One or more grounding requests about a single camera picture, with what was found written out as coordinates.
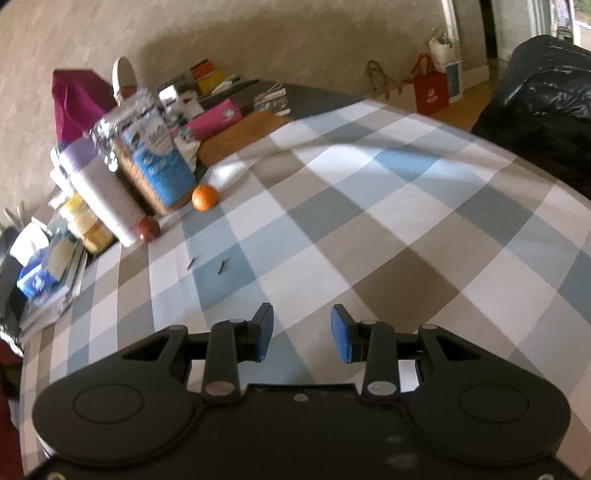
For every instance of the yellow lid glass jar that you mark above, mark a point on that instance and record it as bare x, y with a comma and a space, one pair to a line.
82, 222

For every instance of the black puffer jacket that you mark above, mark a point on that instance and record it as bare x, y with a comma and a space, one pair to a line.
540, 109

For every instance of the stack of books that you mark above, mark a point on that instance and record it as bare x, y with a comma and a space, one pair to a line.
46, 309

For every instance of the magenta paper bag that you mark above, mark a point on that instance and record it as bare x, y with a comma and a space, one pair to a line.
81, 98

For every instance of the round white mirror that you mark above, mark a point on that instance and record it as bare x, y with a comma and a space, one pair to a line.
124, 83

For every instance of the brown paper shopping bag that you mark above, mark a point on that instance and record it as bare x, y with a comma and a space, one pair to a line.
385, 89

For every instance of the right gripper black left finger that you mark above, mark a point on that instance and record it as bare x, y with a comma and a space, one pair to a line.
230, 343

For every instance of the checkered tablecloth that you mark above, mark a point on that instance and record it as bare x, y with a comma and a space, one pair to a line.
396, 216

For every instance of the far dark plum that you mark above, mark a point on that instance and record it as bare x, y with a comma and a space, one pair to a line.
148, 229

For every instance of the pink pencil case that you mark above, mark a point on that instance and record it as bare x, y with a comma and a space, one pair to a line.
214, 120

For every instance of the wooden cutting board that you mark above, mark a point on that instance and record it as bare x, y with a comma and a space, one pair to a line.
250, 129

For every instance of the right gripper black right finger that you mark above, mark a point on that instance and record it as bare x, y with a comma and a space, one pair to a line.
373, 344

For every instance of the clear cereal jar blue label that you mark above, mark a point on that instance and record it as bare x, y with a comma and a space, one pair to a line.
136, 133

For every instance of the blue Tempo tissue box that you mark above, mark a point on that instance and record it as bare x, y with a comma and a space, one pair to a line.
44, 269

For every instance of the red jacket on chair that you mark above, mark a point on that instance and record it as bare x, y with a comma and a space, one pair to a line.
11, 463

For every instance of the red shopping bag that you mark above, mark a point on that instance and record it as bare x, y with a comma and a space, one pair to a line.
430, 86

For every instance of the white shopping bag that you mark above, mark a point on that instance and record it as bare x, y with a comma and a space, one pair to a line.
446, 53

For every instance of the far small mandarin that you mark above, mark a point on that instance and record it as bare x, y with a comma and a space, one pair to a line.
204, 197

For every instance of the white lilac thermos bottle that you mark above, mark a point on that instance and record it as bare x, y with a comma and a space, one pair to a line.
101, 190

